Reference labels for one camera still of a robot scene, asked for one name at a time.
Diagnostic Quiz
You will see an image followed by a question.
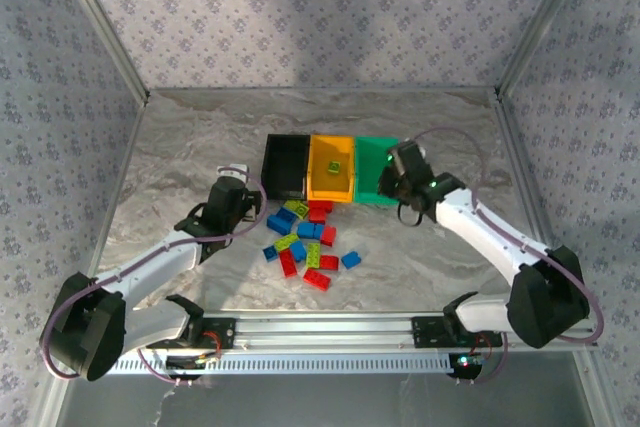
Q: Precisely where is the long red lego brick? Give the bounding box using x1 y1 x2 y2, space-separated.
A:
302 267 333 293
278 249 300 278

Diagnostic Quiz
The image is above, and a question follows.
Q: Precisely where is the green plastic bin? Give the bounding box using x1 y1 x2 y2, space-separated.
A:
353 135 401 206

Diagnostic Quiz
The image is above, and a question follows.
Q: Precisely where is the black plastic bin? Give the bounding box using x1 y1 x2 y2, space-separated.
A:
260 133 311 201

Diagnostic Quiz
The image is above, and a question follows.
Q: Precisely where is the yellow plastic bin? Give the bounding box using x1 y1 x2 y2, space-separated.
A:
305 133 359 203

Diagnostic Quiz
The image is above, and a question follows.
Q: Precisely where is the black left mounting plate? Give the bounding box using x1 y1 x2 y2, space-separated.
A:
192 317 237 349

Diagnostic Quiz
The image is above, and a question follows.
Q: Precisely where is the black mounting plate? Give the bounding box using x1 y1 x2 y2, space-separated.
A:
192 317 237 349
410 316 504 348

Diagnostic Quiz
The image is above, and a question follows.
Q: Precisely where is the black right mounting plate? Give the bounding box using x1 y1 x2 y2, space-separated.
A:
410 316 504 348

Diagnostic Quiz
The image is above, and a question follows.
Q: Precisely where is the left controller board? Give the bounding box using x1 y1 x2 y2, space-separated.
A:
164 354 221 381

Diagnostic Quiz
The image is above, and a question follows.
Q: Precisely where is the controller board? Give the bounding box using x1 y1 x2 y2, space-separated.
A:
164 354 221 381
447 352 486 381

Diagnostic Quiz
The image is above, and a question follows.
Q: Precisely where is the right controller board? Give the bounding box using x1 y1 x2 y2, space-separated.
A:
447 352 486 381

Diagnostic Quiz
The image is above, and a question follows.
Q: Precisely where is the aluminium left side rail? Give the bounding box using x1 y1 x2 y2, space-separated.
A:
84 94 152 298

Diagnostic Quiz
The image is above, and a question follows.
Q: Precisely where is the aluminium right side rail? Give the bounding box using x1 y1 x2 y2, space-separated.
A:
492 88 559 256

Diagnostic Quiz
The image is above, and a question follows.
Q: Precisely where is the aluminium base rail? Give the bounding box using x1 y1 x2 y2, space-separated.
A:
202 313 601 349

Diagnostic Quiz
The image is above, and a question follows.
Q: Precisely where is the slotted grey cable duct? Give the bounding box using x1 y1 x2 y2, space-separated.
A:
107 356 454 376

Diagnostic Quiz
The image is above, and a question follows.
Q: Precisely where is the aluminium right corner post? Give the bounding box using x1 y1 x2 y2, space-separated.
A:
493 0 599 98

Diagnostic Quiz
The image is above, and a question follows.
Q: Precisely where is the aluminium corner post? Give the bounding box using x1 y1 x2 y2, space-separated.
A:
493 0 599 98
52 0 152 103

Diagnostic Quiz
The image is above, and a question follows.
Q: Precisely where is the aluminium left corner post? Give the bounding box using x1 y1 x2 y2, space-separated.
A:
52 0 152 103

